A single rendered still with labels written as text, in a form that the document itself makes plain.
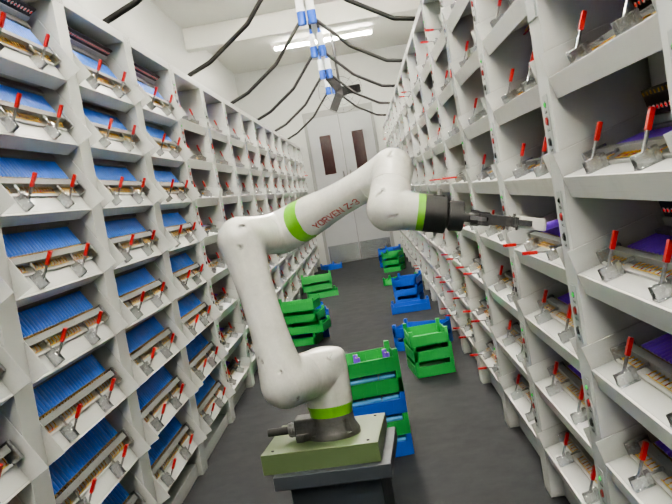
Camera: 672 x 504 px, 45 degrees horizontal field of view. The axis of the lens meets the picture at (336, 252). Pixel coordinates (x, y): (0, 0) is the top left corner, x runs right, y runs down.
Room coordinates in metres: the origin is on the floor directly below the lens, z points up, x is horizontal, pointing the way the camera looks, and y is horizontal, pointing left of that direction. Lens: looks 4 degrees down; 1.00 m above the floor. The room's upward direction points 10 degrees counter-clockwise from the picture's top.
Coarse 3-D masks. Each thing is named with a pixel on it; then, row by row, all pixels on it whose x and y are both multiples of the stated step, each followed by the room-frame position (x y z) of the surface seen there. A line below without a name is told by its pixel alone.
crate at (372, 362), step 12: (396, 348) 2.92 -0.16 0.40; (348, 360) 3.10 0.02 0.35; (360, 360) 3.10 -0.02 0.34; (372, 360) 2.91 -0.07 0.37; (384, 360) 2.92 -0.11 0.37; (396, 360) 2.92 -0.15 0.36; (348, 372) 2.90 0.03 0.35; (360, 372) 2.91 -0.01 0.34; (372, 372) 2.91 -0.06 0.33; (384, 372) 2.92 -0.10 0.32
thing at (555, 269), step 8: (544, 216) 2.32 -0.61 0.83; (552, 216) 2.32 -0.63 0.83; (512, 232) 2.33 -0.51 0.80; (520, 232) 2.33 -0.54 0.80; (528, 232) 2.31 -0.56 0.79; (512, 240) 2.33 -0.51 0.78; (520, 240) 2.33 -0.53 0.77; (520, 248) 2.28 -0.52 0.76; (544, 248) 2.10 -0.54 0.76; (560, 248) 1.73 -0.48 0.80; (520, 256) 2.27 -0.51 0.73; (528, 256) 2.13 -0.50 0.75; (536, 256) 2.04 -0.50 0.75; (544, 256) 1.99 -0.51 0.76; (560, 256) 1.73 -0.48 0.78; (528, 264) 2.19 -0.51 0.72; (536, 264) 2.06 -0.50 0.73; (544, 264) 1.95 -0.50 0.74; (552, 264) 1.85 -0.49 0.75; (560, 264) 1.81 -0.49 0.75; (544, 272) 2.00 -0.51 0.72; (552, 272) 1.89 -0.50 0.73; (560, 272) 1.80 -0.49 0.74; (560, 280) 1.84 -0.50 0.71
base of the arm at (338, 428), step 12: (300, 420) 2.22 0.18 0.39; (312, 420) 2.21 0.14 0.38; (324, 420) 2.18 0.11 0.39; (336, 420) 2.18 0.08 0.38; (348, 420) 2.20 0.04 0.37; (276, 432) 2.24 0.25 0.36; (288, 432) 2.22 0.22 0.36; (300, 432) 2.21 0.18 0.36; (312, 432) 2.20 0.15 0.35; (324, 432) 2.18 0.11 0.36; (336, 432) 2.17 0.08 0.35; (348, 432) 2.19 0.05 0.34
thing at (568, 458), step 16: (544, 432) 2.33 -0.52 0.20; (560, 432) 2.33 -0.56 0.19; (544, 448) 2.33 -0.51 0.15; (560, 448) 2.28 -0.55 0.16; (576, 448) 2.23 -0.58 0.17; (560, 464) 2.16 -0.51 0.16; (576, 464) 2.14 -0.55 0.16; (592, 464) 2.04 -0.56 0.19; (576, 480) 2.05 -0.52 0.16; (592, 480) 1.90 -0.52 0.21; (576, 496) 1.99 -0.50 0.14; (592, 496) 1.90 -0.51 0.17
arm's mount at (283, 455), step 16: (368, 416) 2.38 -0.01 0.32; (384, 416) 2.36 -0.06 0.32; (368, 432) 2.20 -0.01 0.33; (384, 432) 2.29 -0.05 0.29; (272, 448) 2.19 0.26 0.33; (288, 448) 2.16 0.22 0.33; (304, 448) 2.13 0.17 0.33; (320, 448) 2.11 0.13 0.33; (336, 448) 2.10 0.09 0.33; (352, 448) 2.09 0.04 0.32; (368, 448) 2.09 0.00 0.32; (272, 464) 2.12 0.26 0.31; (288, 464) 2.12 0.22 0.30; (304, 464) 2.11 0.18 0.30; (320, 464) 2.11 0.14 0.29; (336, 464) 2.10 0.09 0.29; (352, 464) 2.10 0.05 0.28
